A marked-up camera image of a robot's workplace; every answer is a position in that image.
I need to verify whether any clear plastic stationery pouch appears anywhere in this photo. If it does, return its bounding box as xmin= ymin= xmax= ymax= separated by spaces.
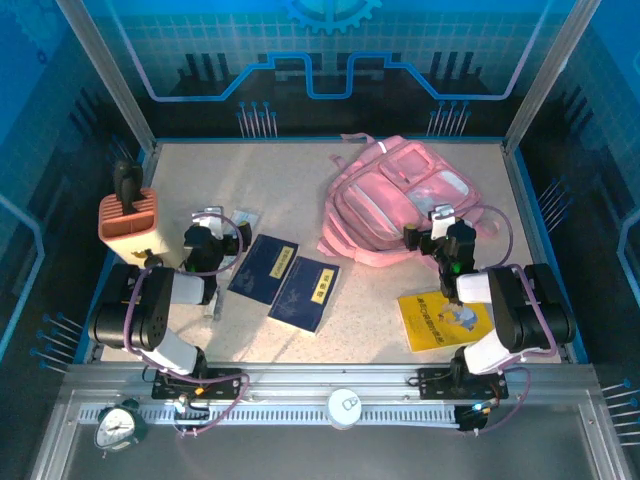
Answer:
xmin=227 ymin=208 xmax=261 ymax=240

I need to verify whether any dark blue book yellow label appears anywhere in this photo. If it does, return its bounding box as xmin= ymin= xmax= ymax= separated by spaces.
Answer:
xmin=227 ymin=233 xmax=300 ymax=306
xmin=267 ymin=255 xmax=341 ymax=337

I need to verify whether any pink school backpack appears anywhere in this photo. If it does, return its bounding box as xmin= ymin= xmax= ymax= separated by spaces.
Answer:
xmin=317 ymin=132 xmax=501 ymax=269

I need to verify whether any yellow picture book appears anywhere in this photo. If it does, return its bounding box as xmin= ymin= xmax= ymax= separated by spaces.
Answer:
xmin=397 ymin=289 xmax=496 ymax=354

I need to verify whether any orange cream knife block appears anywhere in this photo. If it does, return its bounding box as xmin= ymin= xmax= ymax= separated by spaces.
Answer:
xmin=97 ymin=188 xmax=184 ymax=269

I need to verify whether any white round button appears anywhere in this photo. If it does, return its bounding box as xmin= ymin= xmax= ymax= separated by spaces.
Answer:
xmin=325 ymin=388 xmax=363 ymax=431

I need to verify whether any green alarm clock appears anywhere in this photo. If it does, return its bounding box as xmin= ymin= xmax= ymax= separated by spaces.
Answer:
xmin=94 ymin=398 xmax=149 ymax=459

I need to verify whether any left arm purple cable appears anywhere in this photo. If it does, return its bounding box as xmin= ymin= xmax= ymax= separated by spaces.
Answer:
xmin=122 ymin=210 xmax=251 ymax=440

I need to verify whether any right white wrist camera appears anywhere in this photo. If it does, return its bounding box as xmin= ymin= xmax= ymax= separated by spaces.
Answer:
xmin=429 ymin=204 xmax=457 ymax=240

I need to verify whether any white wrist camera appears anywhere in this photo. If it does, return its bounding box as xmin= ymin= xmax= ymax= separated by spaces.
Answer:
xmin=429 ymin=204 xmax=457 ymax=240
xmin=192 ymin=205 xmax=225 ymax=237

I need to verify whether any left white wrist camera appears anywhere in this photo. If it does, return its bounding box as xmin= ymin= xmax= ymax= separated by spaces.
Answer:
xmin=192 ymin=205 xmax=225 ymax=237

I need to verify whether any black knife handle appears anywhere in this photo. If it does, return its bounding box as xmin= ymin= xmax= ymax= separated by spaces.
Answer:
xmin=124 ymin=164 xmax=146 ymax=216
xmin=112 ymin=159 xmax=132 ymax=201

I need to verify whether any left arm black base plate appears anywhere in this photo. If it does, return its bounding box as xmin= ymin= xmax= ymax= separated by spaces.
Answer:
xmin=151 ymin=367 xmax=245 ymax=401

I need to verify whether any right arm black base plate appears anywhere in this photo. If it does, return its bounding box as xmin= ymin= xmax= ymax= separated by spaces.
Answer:
xmin=417 ymin=367 xmax=510 ymax=401

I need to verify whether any aluminium front frame rail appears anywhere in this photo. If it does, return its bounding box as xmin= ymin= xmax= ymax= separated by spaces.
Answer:
xmin=67 ymin=362 xmax=596 ymax=406

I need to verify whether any black controller box with wires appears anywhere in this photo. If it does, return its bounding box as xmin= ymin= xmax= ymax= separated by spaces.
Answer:
xmin=454 ymin=399 xmax=501 ymax=436
xmin=172 ymin=393 xmax=211 ymax=439

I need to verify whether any white slotted cable duct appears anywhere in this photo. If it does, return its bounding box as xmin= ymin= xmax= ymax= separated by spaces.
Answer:
xmin=77 ymin=403 xmax=461 ymax=429

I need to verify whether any aluminium frame post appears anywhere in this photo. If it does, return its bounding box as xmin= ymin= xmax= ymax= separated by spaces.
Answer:
xmin=501 ymin=0 xmax=604 ymax=155
xmin=53 ymin=0 xmax=160 ymax=155

